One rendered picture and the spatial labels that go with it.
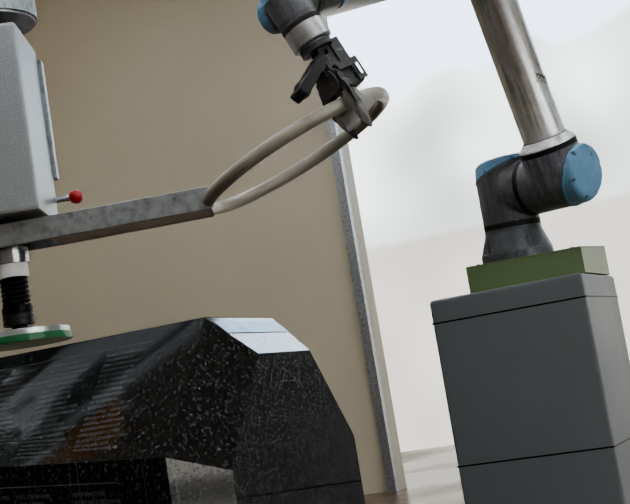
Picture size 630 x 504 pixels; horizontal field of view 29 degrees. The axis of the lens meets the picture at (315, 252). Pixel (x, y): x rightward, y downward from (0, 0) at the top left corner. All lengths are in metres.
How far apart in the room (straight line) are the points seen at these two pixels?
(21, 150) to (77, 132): 6.03
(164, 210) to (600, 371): 1.12
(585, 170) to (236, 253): 5.03
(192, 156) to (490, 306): 5.26
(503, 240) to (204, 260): 5.02
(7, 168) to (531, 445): 1.41
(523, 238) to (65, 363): 1.30
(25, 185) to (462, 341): 1.16
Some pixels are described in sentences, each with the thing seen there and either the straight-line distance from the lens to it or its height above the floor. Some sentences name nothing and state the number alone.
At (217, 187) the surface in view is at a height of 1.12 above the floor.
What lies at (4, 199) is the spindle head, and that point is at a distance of 2.63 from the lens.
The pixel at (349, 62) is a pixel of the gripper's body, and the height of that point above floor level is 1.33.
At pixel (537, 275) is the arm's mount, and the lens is 3.07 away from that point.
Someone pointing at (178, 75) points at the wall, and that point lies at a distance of 8.26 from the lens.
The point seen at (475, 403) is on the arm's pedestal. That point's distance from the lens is 3.07.
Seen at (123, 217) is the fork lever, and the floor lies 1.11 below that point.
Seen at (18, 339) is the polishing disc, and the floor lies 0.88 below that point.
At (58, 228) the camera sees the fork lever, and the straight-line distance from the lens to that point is 2.65.
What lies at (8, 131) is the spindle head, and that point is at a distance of 2.66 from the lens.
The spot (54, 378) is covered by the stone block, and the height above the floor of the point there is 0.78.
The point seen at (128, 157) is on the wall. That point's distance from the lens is 8.39.
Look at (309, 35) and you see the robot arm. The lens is 2.52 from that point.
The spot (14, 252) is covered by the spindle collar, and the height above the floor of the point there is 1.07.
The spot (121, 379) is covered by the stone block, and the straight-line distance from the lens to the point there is 2.29.
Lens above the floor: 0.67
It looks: 7 degrees up
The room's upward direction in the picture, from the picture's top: 9 degrees counter-clockwise
